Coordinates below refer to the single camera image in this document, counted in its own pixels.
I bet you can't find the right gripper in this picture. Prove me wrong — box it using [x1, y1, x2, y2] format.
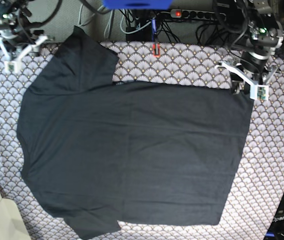
[0, 33, 39, 57]

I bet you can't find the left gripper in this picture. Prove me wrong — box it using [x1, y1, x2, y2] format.
[231, 48, 274, 95]

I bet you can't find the dark grey T-shirt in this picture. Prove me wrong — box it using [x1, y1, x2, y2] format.
[17, 27, 253, 240]

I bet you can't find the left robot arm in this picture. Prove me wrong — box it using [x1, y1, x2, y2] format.
[212, 0, 284, 100]

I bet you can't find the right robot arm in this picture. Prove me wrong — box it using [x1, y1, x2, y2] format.
[0, 0, 44, 60]

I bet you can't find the black power strip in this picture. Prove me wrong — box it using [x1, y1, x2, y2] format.
[170, 9, 217, 21]

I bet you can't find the red table clamp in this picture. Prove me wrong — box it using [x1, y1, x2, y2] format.
[152, 42, 160, 58]

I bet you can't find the white camera bracket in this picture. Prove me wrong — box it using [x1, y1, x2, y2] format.
[214, 60, 278, 101]
[0, 34, 50, 73]

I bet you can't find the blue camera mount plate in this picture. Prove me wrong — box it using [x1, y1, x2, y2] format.
[103, 0, 172, 10]

